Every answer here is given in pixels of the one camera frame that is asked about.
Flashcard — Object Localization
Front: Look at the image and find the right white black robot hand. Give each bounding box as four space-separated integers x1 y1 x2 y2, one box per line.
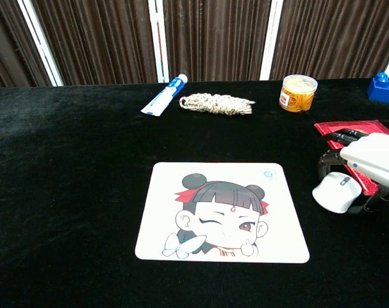
317 128 389 215

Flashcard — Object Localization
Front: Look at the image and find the white computer mouse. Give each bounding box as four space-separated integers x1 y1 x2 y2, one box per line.
311 171 363 214

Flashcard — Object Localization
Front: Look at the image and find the cartoon girl mouse pad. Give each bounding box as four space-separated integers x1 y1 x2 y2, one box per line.
135 162 310 264

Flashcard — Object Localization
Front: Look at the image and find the red certificate booklet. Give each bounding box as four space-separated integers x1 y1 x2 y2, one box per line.
314 120 389 197

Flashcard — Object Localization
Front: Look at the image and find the blue building block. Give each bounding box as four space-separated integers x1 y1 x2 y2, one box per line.
367 72 389 105

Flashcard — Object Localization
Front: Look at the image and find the clear jar of rubber bands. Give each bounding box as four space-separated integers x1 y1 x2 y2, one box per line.
279 74 319 113

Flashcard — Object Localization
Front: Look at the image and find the brown pleated curtain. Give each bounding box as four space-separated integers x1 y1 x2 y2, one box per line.
0 0 51 91
163 0 272 83
31 0 158 86
270 0 389 81

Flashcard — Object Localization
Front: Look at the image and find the blue white toothpaste tube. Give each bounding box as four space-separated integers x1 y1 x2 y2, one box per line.
140 73 188 117

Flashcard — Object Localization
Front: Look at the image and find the black velvet table cloth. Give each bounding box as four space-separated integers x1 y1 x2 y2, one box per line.
0 78 389 308

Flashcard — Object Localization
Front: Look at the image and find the beige rope bundle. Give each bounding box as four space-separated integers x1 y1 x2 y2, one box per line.
179 92 256 116

